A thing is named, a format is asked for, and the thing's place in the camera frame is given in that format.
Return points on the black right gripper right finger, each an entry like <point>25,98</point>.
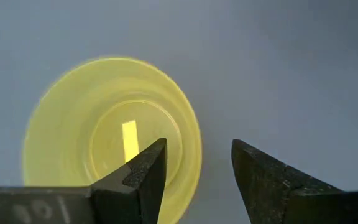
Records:
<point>275,193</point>

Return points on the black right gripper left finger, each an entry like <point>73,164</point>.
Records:
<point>135,193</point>

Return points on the yellow plastic bowl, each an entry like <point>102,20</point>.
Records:
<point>67,124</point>

